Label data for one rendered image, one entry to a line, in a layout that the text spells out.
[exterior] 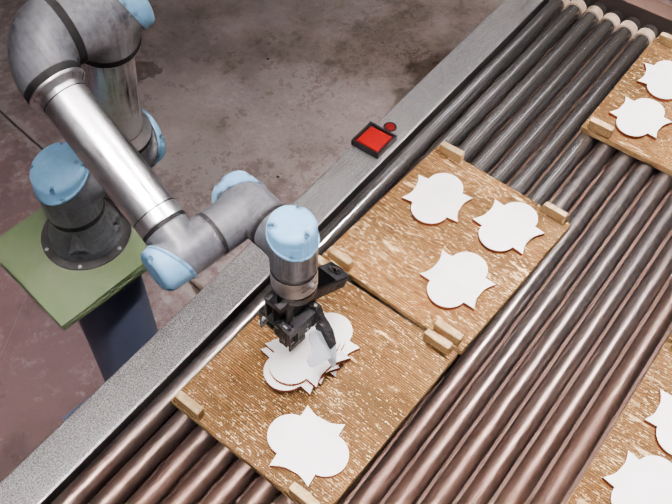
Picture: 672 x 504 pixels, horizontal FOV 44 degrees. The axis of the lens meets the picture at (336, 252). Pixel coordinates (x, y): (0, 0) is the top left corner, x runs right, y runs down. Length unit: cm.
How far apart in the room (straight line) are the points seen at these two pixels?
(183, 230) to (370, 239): 60
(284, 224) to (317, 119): 213
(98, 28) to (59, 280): 64
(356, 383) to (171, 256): 50
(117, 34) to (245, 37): 234
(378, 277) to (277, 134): 165
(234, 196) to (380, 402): 50
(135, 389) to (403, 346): 51
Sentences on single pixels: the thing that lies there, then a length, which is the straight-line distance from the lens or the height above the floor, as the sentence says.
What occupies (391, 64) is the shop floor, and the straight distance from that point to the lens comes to 357.
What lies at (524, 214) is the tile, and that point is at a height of 95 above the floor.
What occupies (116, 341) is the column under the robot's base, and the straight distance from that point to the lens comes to 206.
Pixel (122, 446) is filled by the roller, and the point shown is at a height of 92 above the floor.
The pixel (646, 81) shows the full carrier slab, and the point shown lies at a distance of 221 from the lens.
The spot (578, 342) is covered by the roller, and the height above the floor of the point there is 92.
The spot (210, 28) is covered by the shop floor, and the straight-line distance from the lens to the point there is 376.
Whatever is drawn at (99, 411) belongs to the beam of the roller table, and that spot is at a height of 92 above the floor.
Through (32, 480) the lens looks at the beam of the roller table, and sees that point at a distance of 159.
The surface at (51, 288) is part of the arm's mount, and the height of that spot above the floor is 89.
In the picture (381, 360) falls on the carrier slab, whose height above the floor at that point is 94.
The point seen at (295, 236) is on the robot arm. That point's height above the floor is 137.
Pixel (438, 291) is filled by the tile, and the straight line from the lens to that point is 167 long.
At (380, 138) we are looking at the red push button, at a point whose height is 93.
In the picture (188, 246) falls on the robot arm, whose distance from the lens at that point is 123.
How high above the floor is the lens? 232
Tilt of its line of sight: 53 degrees down
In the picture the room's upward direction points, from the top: 2 degrees clockwise
